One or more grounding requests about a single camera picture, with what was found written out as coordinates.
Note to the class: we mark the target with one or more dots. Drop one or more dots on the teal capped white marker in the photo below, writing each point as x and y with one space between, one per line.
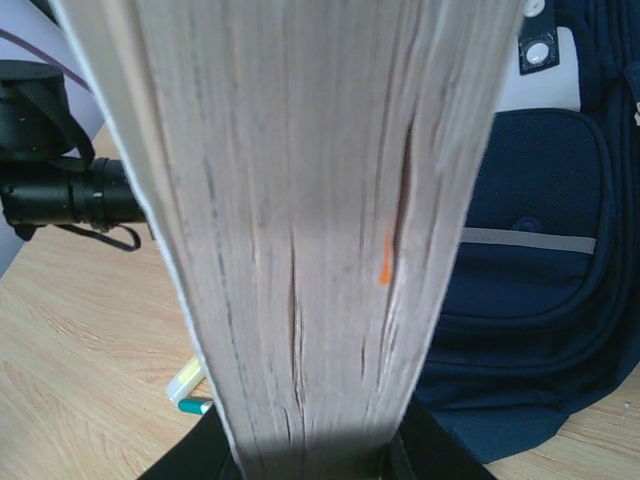
195 405

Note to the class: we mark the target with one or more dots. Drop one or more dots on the navy blue student backpack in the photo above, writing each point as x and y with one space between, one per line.
541 317

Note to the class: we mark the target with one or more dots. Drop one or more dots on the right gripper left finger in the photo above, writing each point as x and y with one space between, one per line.
203 453

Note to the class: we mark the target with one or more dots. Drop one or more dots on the yellow highlighter pen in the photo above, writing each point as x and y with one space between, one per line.
185 381

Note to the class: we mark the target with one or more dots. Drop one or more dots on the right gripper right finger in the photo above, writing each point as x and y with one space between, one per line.
422 449

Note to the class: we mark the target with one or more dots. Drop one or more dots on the orange Treehouse book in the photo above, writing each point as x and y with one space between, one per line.
306 167

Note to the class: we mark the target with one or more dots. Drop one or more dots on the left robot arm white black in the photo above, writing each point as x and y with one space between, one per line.
50 172

